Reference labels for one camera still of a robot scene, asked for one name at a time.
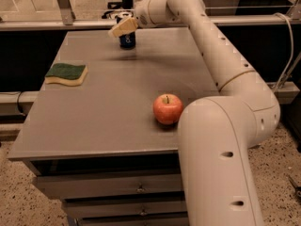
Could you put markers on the black office chair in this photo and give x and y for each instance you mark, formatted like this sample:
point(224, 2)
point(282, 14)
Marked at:
point(120, 0)

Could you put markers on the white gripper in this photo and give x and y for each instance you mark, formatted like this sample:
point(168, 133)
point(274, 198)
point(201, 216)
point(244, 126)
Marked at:
point(143, 16)

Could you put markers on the top grey drawer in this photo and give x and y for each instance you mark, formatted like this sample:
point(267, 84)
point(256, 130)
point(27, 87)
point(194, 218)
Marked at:
point(96, 185)

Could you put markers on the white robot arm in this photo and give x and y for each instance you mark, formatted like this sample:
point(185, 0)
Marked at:
point(216, 132)

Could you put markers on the middle grey drawer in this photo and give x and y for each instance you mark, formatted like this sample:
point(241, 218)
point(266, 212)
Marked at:
point(133, 207)

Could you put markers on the grey metal window rail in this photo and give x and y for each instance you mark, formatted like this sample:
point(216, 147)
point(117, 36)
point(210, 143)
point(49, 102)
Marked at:
point(80, 14)

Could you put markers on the bottom grey drawer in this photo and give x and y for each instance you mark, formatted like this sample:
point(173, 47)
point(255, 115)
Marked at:
point(150, 220)

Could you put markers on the blue pepsi can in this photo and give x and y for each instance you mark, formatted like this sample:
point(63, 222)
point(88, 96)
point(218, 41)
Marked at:
point(126, 41)

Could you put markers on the red apple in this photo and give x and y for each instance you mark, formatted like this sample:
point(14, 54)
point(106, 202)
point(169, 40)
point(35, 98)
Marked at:
point(167, 108)

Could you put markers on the grey drawer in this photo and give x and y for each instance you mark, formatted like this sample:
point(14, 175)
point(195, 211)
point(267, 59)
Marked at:
point(96, 185)
point(133, 207)
point(150, 220)

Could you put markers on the green yellow sponge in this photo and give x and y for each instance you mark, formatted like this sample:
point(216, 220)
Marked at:
point(66, 74)

